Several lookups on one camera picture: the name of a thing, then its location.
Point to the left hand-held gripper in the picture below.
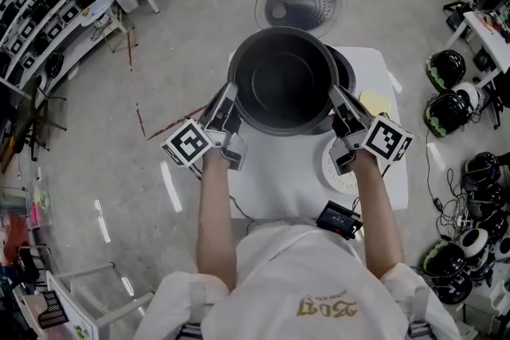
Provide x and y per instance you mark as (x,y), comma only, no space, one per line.
(187,143)

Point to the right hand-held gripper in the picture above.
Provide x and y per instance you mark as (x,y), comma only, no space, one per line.
(386,139)

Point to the black pot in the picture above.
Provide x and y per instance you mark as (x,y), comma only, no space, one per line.
(283,79)

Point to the white perforated steamer plate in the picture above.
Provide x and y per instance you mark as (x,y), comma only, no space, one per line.
(338,183)

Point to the dark blue rice cooker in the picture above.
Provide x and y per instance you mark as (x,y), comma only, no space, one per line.
(303,0)

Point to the person's left forearm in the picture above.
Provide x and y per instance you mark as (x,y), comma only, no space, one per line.
(215,219)

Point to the person's right forearm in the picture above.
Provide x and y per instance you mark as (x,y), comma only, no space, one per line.
(378,219)

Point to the yellow sponge cake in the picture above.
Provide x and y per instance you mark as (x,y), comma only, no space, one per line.
(376,101)

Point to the black dome case green trim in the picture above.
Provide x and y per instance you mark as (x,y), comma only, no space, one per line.
(448,113)
(448,67)

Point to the black waist-mounted device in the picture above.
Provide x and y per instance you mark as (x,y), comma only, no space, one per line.
(338,217)

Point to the white dome case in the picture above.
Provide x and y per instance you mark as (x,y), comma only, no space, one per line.
(470,93)

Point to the cluttered white desk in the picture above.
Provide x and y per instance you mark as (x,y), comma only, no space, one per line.
(484,32)

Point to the white oval board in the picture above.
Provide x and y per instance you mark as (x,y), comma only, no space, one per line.
(97,10)

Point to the pile of dome cases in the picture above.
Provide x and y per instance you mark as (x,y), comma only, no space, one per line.
(478,211)

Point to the person's white shirt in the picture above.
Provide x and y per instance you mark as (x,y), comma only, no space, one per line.
(303,274)

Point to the black tripod stand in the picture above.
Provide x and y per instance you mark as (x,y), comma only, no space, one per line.
(24,131)

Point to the clear plastic box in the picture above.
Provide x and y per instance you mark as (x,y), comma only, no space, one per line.
(38,207)

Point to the white shelf rack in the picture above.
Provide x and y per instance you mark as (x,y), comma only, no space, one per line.
(24,4)

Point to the red cloth item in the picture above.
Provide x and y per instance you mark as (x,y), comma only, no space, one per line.
(16,231)

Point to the black mesh panel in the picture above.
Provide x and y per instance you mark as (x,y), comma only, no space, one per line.
(52,310)

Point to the white frame cart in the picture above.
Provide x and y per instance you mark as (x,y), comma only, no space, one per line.
(71,302)

